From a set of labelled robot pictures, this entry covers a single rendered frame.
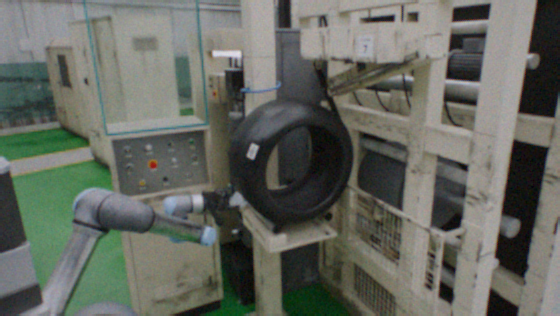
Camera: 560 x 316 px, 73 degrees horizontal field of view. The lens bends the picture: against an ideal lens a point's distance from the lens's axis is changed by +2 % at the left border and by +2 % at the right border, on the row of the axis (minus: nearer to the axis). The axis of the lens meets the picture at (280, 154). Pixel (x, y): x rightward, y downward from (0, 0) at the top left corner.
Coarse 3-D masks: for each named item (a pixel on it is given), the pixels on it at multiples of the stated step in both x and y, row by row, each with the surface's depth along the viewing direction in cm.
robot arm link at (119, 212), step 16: (112, 208) 116; (128, 208) 118; (144, 208) 121; (112, 224) 117; (128, 224) 118; (144, 224) 120; (160, 224) 127; (176, 224) 134; (192, 224) 143; (192, 240) 144; (208, 240) 148
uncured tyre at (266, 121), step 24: (264, 120) 157; (288, 120) 156; (312, 120) 160; (336, 120) 168; (240, 144) 162; (264, 144) 154; (312, 144) 199; (336, 144) 190; (240, 168) 159; (264, 168) 156; (312, 168) 200; (336, 168) 191; (240, 192) 172; (264, 192) 159; (288, 192) 197; (312, 192) 197; (336, 192) 176; (264, 216) 168; (288, 216) 168; (312, 216) 174
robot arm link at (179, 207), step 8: (168, 200) 153; (176, 200) 153; (184, 200) 155; (192, 200) 156; (168, 208) 151; (176, 208) 153; (184, 208) 154; (192, 208) 156; (176, 216) 154; (184, 216) 155
